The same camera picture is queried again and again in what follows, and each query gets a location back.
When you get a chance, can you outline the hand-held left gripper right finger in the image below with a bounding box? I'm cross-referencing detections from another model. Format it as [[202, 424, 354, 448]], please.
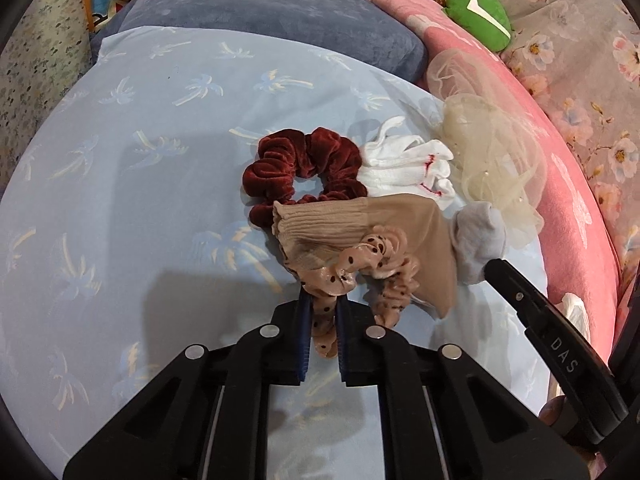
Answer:
[[336, 296, 581, 480]]

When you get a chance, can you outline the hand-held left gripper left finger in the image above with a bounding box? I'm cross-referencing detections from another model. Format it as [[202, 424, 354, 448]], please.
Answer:
[[64, 295, 313, 480]]

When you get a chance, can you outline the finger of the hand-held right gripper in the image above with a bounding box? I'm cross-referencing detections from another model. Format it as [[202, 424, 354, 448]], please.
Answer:
[[485, 258, 551, 341]]

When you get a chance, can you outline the grey blue scrunchie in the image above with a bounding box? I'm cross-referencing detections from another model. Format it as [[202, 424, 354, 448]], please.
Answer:
[[452, 202, 508, 286]]

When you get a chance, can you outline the tan dotted scrunchie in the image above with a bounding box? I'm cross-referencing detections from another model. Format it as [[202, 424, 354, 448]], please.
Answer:
[[299, 226, 422, 360]]

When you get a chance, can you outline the cream organza scrunchie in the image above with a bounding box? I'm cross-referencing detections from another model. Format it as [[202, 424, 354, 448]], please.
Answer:
[[425, 50, 546, 248]]

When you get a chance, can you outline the tan ribbed sock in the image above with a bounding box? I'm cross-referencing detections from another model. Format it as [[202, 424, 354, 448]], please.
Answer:
[[271, 195, 458, 318]]

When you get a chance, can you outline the white sock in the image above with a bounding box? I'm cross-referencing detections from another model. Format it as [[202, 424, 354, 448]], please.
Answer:
[[360, 116, 457, 198]]

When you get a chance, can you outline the dark red velvet scrunchie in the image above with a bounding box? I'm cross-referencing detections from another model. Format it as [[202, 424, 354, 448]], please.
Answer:
[[242, 127, 368, 228]]

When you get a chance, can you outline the person's right hand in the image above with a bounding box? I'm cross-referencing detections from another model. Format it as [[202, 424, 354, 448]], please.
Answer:
[[539, 397, 568, 428]]

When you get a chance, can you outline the pink blanket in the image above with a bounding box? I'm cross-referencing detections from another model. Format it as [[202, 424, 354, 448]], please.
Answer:
[[350, 0, 636, 321]]

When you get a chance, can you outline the grey floral sheet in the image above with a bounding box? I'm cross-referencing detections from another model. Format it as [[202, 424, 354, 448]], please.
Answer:
[[475, 0, 640, 271]]

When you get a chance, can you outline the light blue palm-print cloth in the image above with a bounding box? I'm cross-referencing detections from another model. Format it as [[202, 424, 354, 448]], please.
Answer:
[[0, 25, 556, 480]]

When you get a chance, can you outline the green round cushion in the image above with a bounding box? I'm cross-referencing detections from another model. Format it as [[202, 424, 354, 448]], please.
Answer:
[[445, 0, 513, 53]]

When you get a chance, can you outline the blue-grey cushion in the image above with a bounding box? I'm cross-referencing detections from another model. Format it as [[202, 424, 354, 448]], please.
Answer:
[[102, 0, 426, 83]]

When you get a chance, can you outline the grey speckled cloth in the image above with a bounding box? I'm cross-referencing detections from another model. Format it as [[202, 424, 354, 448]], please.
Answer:
[[0, 0, 101, 136]]

